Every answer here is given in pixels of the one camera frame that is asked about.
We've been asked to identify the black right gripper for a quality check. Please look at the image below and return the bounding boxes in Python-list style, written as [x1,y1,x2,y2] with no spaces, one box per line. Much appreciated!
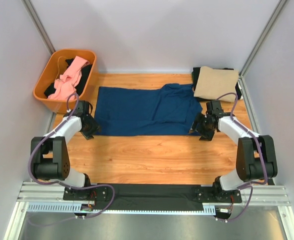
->
[188,112,215,142]

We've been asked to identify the blue printed t shirt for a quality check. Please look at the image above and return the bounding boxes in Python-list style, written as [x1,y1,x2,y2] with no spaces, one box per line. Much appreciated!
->
[94,83,202,137]

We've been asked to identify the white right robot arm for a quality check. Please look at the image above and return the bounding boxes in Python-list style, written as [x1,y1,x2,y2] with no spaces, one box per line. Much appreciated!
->
[190,100,278,203]

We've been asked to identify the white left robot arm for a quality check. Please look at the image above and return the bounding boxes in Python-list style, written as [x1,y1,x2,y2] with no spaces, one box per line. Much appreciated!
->
[28,100,100,201]

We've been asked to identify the folded beige t shirt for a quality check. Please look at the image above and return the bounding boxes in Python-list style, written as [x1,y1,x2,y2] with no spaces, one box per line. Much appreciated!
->
[193,65,240,103]

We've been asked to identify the pink t shirt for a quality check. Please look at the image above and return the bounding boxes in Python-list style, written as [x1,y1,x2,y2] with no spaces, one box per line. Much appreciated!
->
[47,56,89,101]

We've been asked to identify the folded black t shirt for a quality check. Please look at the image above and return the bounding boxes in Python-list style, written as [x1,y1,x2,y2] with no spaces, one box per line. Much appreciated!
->
[191,66,244,103]

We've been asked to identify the black garment in basket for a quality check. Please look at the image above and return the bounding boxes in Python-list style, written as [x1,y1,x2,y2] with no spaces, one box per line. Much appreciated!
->
[44,57,92,97]

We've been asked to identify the orange plastic laundry basket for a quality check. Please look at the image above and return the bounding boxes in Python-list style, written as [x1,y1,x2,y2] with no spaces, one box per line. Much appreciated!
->
[33,48,99,114]

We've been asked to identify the right aluminium corner post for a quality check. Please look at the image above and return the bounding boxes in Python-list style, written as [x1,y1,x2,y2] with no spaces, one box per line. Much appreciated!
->
[239,0,289,76]

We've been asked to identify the aluminium corner post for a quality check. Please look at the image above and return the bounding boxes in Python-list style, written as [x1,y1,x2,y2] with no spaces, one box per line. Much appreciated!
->
[239,0,289,76]
[22,0,56,55]

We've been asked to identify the aluminium front rail frame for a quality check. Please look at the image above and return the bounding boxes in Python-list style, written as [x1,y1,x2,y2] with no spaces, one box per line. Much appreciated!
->
[17,182,292,219]

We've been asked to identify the left aluminium corner post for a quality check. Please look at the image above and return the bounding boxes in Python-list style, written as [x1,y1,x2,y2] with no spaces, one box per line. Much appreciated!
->
[22,0,56,55]

